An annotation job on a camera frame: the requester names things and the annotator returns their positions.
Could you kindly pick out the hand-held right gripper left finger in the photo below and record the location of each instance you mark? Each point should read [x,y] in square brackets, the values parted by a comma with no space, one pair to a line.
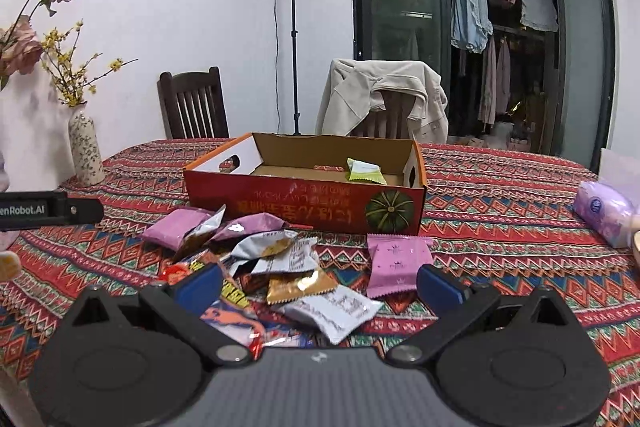
[200,287]

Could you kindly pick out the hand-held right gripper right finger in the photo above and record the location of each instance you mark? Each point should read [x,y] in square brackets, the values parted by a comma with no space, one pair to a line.
[440,286]

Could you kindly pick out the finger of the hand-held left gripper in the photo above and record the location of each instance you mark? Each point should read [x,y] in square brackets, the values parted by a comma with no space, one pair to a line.
[87,217]

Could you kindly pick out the large red orange snack packet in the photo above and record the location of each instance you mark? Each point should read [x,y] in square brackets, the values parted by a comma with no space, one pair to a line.
[230,312]

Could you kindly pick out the purple snack packet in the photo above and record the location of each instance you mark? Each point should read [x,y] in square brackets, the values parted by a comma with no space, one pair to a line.
[395,262]
[175,227]
[250,224]

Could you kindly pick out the grey white snack packet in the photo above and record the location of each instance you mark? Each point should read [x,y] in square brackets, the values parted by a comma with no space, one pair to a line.
[255,247]

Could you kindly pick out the gold snack packet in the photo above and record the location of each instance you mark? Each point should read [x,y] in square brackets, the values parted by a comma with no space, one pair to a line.
[295,287]

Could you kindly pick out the small silver white snack packet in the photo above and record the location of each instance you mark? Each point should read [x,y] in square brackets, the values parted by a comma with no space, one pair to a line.
[295,259]

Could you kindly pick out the white printed snack packet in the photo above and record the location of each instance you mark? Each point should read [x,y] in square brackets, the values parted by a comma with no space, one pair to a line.
[335,312]

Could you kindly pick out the red cardboard box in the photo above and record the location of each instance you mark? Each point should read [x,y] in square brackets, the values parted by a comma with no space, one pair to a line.
[300,207]

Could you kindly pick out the green and white bar packet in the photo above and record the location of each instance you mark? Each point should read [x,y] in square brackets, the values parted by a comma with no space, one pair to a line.
[365,172]

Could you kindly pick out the person's left hand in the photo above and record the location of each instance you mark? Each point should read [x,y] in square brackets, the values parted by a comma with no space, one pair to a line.
[9,266]

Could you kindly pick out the small floral ceramic vase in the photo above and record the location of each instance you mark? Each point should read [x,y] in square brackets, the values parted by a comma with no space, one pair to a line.
[85,147]

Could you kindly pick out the yellow flower branches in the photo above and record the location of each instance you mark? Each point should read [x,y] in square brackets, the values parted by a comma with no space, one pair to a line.
[72,97]

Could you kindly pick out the dark wooden chair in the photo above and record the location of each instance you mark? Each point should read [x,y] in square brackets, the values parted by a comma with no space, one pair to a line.
[192,107]

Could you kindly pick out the brown wooden chair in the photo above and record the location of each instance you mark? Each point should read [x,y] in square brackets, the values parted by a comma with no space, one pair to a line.
[395,117]

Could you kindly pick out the purple tissue pack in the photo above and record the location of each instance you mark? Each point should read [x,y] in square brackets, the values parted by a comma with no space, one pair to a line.
[600,212]

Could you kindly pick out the beige jacket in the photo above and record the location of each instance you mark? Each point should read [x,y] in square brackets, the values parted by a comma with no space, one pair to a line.
[350,97]

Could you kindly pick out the pale pink hanging clothes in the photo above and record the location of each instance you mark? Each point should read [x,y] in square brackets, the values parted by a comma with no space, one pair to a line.
[492,77]

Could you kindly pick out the studio lamp on black stand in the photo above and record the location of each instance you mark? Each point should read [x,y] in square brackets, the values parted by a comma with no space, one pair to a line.
[295,32]

